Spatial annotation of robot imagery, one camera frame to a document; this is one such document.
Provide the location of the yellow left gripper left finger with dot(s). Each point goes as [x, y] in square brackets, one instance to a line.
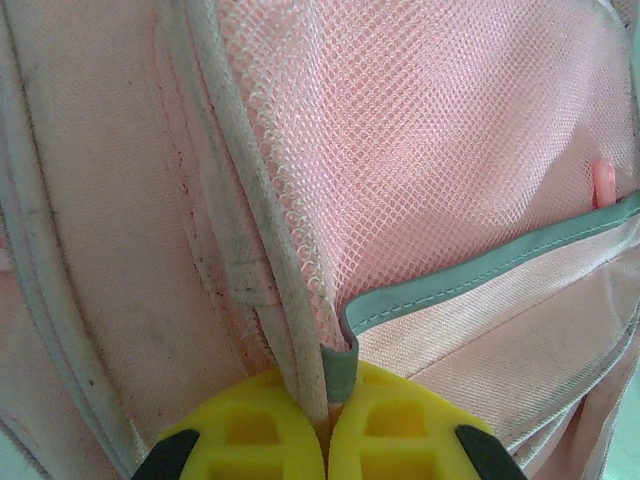
[250, 430]

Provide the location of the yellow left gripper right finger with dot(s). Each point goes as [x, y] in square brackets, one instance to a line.
[415, 400]

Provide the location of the pink backpack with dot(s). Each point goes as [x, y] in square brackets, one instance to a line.
[400, 150]

